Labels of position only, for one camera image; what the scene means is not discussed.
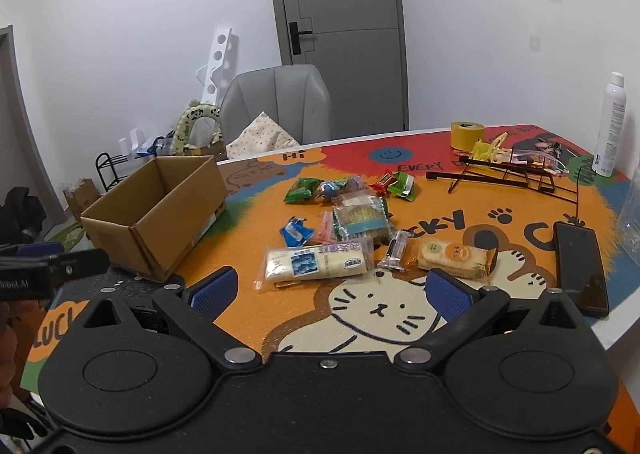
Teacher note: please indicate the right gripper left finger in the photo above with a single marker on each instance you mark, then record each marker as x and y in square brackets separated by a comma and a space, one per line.
[190, 313]

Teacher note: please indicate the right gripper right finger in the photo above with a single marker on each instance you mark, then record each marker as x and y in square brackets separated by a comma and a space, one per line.
[468, 313]

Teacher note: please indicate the long white cracker pack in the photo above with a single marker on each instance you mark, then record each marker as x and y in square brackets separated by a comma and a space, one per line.
[286, 267]

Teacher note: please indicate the blue candy wrapper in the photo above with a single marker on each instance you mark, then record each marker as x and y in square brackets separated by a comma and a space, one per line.
[295, 233]

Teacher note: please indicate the beige rice cracker pack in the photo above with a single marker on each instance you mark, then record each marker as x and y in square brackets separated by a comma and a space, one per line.
[459, 260]

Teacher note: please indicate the small dark chocolate bar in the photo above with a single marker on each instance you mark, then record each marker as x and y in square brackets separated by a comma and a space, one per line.
[398, 253]

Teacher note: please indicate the brown cardboard box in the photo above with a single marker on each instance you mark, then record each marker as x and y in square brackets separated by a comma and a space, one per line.
[150, 221]

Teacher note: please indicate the black smartphone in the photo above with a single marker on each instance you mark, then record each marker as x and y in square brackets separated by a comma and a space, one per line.
[579, 269]

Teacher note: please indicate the black shoe rack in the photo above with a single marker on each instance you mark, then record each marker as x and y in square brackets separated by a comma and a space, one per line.
[107, 167]

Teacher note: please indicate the green red snack packet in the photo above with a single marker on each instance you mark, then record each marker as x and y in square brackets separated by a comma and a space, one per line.
[397, 184]

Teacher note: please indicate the clear biscuit pack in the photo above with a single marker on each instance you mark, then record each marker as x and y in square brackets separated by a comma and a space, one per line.
[361, 215]

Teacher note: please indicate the colourful cartoon table mat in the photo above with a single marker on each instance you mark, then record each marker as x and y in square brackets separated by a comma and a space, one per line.
[364, 297]

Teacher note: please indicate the pink snack packet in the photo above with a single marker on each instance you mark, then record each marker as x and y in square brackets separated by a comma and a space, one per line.
[324, 229]

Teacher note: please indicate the yellow plastic bag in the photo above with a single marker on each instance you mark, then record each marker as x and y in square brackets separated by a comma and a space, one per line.
[492, 152]

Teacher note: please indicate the purple clear candy packet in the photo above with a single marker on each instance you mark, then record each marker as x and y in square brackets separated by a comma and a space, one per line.
[355, 184]

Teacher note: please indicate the clear candy wrappers pile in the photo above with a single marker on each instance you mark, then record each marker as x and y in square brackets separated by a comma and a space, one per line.
[546, 156]

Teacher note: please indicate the yellow tape roll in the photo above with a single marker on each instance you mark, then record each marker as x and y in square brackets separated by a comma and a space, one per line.
[464, 135]

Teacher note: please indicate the dotted beige cushion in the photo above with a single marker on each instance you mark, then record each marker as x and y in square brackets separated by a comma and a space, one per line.
[261, 136]

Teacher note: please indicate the panda neck pillow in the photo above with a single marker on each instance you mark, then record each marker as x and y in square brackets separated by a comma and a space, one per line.
[198, 131]

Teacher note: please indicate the white spray bottle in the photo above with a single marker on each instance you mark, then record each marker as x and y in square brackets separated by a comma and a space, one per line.
[611, 126]

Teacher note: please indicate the grey chair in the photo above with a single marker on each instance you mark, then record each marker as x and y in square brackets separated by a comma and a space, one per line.
[295, 97]

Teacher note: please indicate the white perforated board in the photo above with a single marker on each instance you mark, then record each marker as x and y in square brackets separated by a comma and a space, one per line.
[211, 75]

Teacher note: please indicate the grey door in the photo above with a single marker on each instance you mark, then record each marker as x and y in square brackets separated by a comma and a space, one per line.
[359, 48]

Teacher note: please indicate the black wire rack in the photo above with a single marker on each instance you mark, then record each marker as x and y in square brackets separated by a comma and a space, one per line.
[557, 182]

